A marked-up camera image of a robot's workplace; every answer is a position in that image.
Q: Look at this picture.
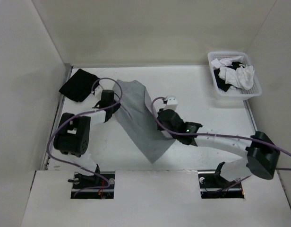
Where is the white plastic laundry basket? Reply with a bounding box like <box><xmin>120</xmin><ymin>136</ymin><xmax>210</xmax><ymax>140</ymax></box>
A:
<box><xmin>207</xmin><ymin>51</ymin><xmax>262</xmax><ymax>101</ymax></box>

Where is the aluminium table edge rail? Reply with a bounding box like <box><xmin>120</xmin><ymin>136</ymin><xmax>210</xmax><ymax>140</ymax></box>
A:
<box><xmin>40</xmin><ymin>63</ymin><xmax>73</xmax><ymax>170</ymax></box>

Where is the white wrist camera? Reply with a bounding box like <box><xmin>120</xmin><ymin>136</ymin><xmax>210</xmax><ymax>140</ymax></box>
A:
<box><xmin>163</xmin><ymin>96</ymin><xmax>178</xmax><ymax>111</ymax></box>
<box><xmin>91</xmin><ymin>85</ymin><xmax>103</xmax><ymax>97</ymax></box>

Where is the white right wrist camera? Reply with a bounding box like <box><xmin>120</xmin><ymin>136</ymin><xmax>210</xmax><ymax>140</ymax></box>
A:
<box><xmin>163</xmin><ymin>96</ymin><xmax>178</xmax><ymax>111</ymax></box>

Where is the grey tank top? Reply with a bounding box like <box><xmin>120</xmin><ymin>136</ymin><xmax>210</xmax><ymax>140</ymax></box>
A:
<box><xmin>113</xmin><ymin>79</ymin><xmax>175</xmax><ymax>164</ymax></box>

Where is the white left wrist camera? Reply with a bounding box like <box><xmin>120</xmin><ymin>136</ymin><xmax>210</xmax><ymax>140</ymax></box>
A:
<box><xmin>91</xmin><ymin>85</ymin><xmax>103</xmax><ymax>97</ymax></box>

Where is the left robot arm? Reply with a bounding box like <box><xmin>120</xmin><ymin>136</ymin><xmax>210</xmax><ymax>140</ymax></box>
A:
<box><xmin>47</xmin><ymin>90</ymin><xmax>122</xmax><ymax>189</ymax></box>

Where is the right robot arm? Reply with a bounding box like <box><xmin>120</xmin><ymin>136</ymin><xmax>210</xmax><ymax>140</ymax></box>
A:
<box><xmin>157</xmin><ymin>109</ymin><xmax>280</xmax><ymax>189</ymax></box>

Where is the folded black tank top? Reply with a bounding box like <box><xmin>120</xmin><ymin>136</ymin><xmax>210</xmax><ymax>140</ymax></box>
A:
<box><xmin>59</xmin><ymin>69</ymin><xmax>99</xmax><ymax>103</ymax></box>

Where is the black tank top in basket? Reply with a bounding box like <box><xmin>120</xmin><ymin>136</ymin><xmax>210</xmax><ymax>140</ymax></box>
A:
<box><xmin>214</xmin><ymin>61</ymin><xmax>242</xmax><ymax>92</ymax></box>

